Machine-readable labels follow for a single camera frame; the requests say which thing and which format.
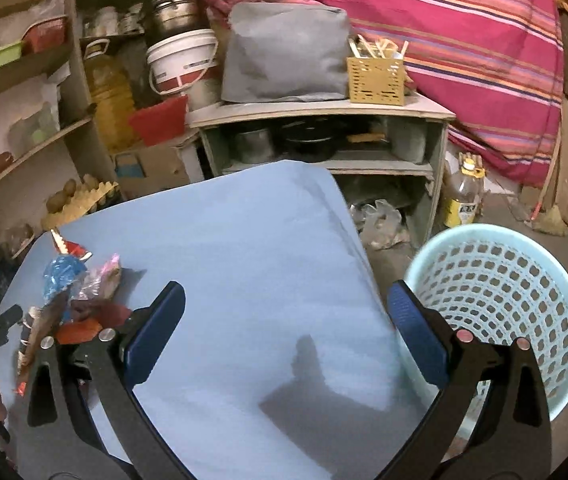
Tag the striped red blanket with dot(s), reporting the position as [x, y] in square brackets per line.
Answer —
[463, 35]

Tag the small metal pot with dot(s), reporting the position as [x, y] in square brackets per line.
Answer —
[251, 145]

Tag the large yellow oil jug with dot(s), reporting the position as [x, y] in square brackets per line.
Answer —
[111, 100]

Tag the steel cooking pot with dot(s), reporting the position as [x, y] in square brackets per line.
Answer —
[176, 10]

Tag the blue plastic bag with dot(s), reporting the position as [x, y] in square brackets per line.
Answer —
[64, 280]

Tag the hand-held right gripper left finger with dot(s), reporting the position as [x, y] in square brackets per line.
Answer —
[156, 327]

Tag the yellow label oil bottle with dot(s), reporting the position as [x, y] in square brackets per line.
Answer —
[461, 195]

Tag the red flat board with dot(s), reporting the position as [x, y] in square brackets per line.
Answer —
[159, 120]

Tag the pink clear wrapper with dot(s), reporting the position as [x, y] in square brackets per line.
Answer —
[101, 280]

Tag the grey wooden cabinet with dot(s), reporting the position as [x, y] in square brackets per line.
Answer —
[324, 110]

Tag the light blue plastic basket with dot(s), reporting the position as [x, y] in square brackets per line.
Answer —
[503, 300]

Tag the dark red wrapper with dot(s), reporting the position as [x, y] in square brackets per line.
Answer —
[104, 312]

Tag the clear plastic bottles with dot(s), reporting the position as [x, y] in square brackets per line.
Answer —
[378, 220]

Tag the yellow egg tray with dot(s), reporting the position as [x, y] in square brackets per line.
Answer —
[81, 207]

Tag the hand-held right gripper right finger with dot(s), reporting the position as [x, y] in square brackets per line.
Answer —
[417, 334]

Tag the brown cardboard box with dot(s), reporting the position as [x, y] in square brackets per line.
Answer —
[161, 165]

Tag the wooden wall shelf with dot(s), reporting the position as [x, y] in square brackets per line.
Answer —
[71, 35]

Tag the red white snack wrapper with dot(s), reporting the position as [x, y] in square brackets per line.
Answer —
[69, 247]

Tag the yellow utensil holder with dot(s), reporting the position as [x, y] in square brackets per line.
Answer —
[376, 80]

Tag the pile of potatoes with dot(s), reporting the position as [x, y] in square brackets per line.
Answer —
[64, 195]

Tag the brown orange snack wrapper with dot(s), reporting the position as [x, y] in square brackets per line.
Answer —
[41, 320]

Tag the straw broom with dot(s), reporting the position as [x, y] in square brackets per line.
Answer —
[548, 215]

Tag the white plastic bucket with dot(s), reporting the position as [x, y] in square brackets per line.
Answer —
[181, 60]

